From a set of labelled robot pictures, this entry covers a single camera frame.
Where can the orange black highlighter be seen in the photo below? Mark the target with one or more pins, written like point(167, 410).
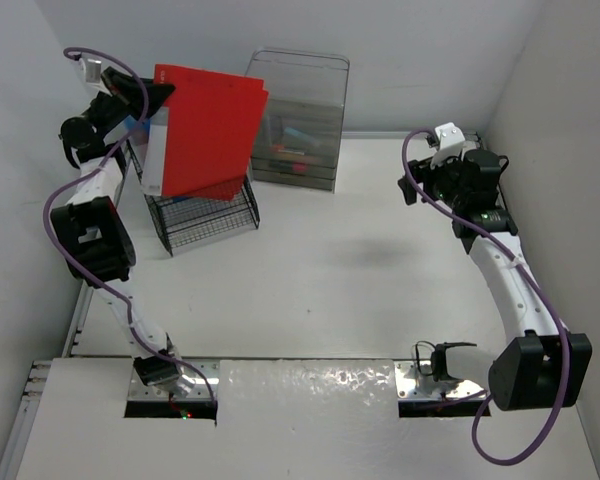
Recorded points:
point(279, 148)

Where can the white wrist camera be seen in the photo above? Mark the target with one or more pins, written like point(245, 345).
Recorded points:
point(91, 70)
point(450, 142)

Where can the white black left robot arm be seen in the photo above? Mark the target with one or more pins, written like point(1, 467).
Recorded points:
point(89, 227)

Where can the pink black highlighter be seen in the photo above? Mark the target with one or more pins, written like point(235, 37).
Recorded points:
point(297, 168)

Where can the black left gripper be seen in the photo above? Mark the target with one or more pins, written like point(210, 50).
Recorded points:
point(126, 91)

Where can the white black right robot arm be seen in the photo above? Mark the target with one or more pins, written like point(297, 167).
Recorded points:
point(540, 353)

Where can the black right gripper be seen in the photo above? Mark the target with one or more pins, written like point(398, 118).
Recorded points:
point(421, 171)

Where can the clear plastic drawer organizer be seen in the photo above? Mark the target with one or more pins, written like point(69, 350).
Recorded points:
point(307, 91)

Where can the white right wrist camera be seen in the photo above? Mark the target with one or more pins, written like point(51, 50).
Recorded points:
point(450, 142)

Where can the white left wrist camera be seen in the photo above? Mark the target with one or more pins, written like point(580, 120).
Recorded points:
point(91, 70)

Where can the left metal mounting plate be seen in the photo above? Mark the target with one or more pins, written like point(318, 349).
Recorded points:
point(190, 386)

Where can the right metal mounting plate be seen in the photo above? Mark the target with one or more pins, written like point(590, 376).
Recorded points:
point(414, 386)

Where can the metal mounting plate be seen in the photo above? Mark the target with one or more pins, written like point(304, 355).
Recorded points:
point(414, 386)
point(190, 386)

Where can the red folder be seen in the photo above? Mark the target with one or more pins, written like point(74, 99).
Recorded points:
point(201, 139)

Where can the blue folder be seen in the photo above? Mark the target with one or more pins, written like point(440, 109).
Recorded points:
point(139, 132)

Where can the black wire mesh shelf rack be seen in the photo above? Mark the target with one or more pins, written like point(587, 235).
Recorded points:
point(180, 223)

